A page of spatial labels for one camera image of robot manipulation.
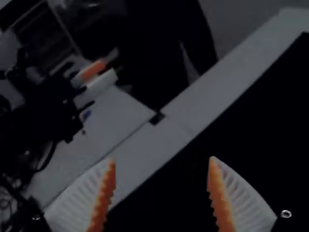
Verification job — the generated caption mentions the black mat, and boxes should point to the black mat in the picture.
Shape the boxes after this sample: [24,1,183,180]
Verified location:
[106,30,309,232]

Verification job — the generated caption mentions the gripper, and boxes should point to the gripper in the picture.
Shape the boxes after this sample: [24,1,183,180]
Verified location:
[30,47,120,144]

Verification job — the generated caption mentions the person's legs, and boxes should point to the person's legs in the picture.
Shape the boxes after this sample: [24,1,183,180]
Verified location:
[120,0,219,111]

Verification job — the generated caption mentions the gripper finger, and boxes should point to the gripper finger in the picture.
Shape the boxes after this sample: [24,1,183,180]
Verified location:
[44,157,118,232]
[207,156,293,232]

